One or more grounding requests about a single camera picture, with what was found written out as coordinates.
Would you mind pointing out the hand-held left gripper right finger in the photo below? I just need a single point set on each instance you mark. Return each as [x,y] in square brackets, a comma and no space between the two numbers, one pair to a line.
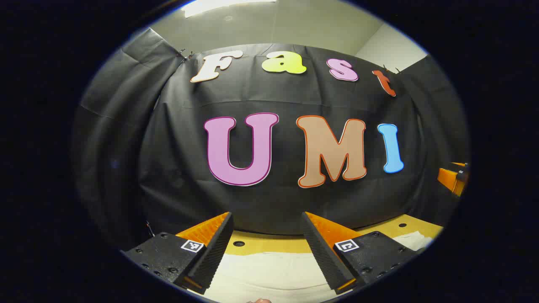
[324,256]

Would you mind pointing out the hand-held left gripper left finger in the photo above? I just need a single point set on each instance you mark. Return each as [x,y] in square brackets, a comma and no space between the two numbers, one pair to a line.
[214,252]

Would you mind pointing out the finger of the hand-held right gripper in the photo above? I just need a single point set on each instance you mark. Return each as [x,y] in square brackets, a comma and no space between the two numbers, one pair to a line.
[448,179]

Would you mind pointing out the white jeans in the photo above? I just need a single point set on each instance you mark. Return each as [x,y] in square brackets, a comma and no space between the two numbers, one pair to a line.
[269,273]

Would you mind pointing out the black backdrop cloth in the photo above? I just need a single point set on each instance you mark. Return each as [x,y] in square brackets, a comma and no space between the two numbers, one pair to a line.
[273,202]

